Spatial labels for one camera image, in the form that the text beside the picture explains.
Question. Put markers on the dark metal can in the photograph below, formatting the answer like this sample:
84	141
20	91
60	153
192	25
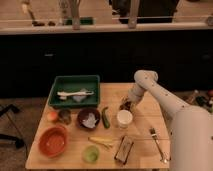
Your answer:
65	116

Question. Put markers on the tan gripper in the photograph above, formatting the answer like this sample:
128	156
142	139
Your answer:
133	104

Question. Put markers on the white toy airplane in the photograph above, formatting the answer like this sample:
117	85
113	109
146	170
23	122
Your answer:
64	95

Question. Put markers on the yellow sticks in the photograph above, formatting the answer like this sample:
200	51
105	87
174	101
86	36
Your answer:
105	142

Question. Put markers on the white cup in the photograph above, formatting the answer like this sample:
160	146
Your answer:
124	118

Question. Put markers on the red orange bowl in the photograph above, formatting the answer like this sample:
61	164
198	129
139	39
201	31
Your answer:
53	141

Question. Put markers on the dark maroon bowl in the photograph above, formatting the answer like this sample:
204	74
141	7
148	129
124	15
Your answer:
83	114

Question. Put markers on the silver fork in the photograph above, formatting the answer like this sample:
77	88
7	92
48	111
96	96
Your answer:
155	138

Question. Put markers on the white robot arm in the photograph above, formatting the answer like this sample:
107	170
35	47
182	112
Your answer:
191	142

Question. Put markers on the small green cup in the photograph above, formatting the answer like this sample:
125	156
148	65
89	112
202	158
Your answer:
90	154

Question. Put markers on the orange peach fruit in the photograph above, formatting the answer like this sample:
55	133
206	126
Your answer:
52	116

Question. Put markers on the dark red grape bunch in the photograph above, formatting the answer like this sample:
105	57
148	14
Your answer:
125	105

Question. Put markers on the green plastic tray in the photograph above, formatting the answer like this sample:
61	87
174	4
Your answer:
75	83

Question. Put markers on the black chair base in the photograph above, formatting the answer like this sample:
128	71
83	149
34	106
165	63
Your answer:
15	134

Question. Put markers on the crumpled white paper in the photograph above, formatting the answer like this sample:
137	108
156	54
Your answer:
90	121

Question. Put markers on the green cucumber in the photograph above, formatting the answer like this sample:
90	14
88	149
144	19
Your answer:
105	120

